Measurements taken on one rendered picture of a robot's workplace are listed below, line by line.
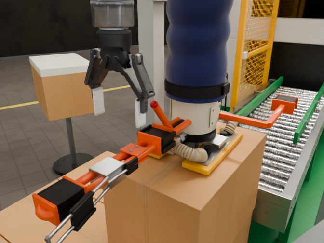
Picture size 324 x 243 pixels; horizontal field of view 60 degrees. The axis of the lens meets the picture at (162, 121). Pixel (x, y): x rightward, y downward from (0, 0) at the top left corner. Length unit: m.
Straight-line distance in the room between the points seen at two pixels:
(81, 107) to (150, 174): 1.49
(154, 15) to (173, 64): 1.45
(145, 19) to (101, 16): 1.81
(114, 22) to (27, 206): 1.17
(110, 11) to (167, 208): 0.58
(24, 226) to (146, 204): 0.70
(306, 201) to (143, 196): 1.86
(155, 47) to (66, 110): 0.87
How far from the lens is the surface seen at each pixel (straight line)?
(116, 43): 0.61
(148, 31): 2.40
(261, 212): 1.60
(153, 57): 2.40
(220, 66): 0.94
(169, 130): 0.87
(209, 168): 0.94
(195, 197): 0.86
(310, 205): 2.58
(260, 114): 2.68
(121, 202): 1.03
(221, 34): 0.92
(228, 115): 1.05
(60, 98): 2.29
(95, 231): 1.36
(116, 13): 0.60
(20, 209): 1.59
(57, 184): 0.67
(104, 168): 0.71
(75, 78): 2.28
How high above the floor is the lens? 1.47
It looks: 23 degrees down
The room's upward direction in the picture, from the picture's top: straight up
